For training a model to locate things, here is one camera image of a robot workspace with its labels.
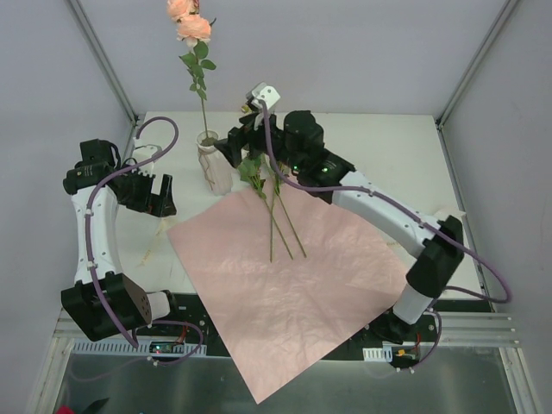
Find purple cable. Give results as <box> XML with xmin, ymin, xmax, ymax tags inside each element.
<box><xmin>258</xmin><ymin>101</ymin><xmax>513</xmax><ymax>376</ymax></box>
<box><xmin>85</xmin><ymin>116</ymin><xmax>204</xmax><ymax>367</ymax></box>

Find left aluminium frame post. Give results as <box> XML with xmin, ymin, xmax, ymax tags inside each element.
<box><xmin>64</xmin><ymin>0</ymin><xmax>139</xmax><ymax>126</ymax></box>

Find right aluminium frame post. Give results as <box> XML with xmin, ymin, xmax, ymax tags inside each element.
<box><xmin>436</xmin><ymin>0</ymin><xmax>522</xmax><ymax>131</ymax></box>

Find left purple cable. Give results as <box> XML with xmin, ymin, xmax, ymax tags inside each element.
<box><xmin>85</xmin><ymin>116</ymin><xmax>204</xmax><ymax>367</ymax></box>

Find red object at bottom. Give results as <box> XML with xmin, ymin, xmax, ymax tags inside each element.
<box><xmin>54</xmin><ymin>405</ymin><xmax>75</xmax><ymax>414</ymax></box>

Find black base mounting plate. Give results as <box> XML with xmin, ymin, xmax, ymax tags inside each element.
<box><xmin>129</xmin><ymin>292</ymin><xmax>495</xmax><ymax>361</ymax></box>

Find aluminium frame post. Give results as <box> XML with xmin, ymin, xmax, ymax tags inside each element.
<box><xmin>64</xmin><ymin>0</ymin><xmax>139</xmax><ymax>126</ymax></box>
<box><xmin>436</xmin><ymin>0</ymin><xmax>522</xmax><ymax>131</ymax></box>

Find purple wrapping paper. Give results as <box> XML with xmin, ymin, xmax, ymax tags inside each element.
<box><xmin>168</xmin><ymin>187</ymin><xmax>406</xmax><ymax>403</ymax></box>

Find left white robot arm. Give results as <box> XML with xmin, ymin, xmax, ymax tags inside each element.
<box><xmin>61</xmin><ymin>139</ymin><xmax>183</xmax><ymax>342</ymax></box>

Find white ribbed ceramic vase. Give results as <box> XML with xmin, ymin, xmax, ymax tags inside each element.
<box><xmin>197</xmin><ymin>129</ymin><xmax>233</xmax><ymax>196</ymax></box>

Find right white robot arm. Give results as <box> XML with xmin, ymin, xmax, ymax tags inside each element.
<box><xmin>215</xmin><ymin>110</ymin><xmax>464</xmax><ymax>344</ymax></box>

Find single pink rose stem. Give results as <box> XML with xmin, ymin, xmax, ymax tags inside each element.
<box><xmin>166</xmin><ymin>0</ymin><xmax>216</xmax><ymax>147</ymax></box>

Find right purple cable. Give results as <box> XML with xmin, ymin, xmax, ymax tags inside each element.
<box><xmin>258</xmin><ymin>101</ymin><xmax>513</xmax><ymax>376</ymax></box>

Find white cable duct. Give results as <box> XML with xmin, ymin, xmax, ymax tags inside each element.
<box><xmin>72</xmin><ymin>339</ymin><xmax>207</xmax><ymax>358</ymax></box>
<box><xmin>362</xmin><ymin>347</ymin><xmax>420</xmax><ymax>363</ymax></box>

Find pink flowers with green leaves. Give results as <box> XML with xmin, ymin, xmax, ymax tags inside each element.
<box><xmin>236</xmin><ymin>154</ymin><xmax>307</xmax><ymax>262</ymax></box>

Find left white cable duct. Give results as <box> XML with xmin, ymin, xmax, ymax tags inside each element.
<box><xmin>72</xmin><ymin>339</ymin><xmax>207</xmax><ymax>358</ymax></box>

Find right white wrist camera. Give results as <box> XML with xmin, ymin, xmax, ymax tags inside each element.
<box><xmin>242</xmin><ymin>82</ymin><xmax>281</xmax><ymax>113</ymax></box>

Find right white cable duct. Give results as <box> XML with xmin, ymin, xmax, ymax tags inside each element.
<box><xmin>362</xmin><ymin>347</ymin><xmax>420</xmax><ymax>363</ymax></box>

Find aluminium extrusion rail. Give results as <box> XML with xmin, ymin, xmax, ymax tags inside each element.
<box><xmin>53</xmin><ymin>312</ymin><xmax>518</xmax><ymax>346</ymax></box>

